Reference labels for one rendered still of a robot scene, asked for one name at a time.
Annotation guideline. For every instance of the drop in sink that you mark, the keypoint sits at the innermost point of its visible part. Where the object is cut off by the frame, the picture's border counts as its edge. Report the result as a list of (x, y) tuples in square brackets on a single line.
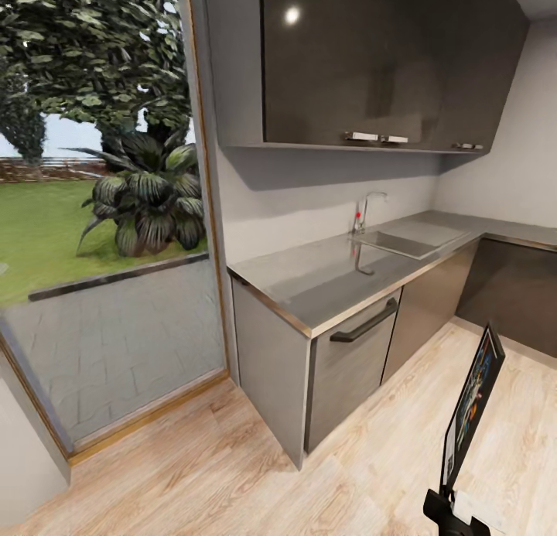
[(409, 238)]

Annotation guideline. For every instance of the dishwasher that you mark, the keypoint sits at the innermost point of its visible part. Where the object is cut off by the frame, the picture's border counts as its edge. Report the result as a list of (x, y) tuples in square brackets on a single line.
[(345, 366)]

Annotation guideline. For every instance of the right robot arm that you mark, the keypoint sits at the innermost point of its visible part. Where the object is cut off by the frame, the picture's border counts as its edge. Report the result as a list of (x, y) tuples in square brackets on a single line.
[(462, 515)]

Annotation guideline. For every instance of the fixed window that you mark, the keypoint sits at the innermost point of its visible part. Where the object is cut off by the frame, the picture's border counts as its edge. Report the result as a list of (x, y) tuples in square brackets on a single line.
[(110, 302)]

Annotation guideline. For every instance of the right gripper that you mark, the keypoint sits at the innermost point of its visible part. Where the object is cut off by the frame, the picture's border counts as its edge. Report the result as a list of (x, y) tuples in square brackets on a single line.
[(437, 507)]

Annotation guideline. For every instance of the poster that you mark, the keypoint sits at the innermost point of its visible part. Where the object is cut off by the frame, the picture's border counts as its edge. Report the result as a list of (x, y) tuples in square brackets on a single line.
[(472, 401)]

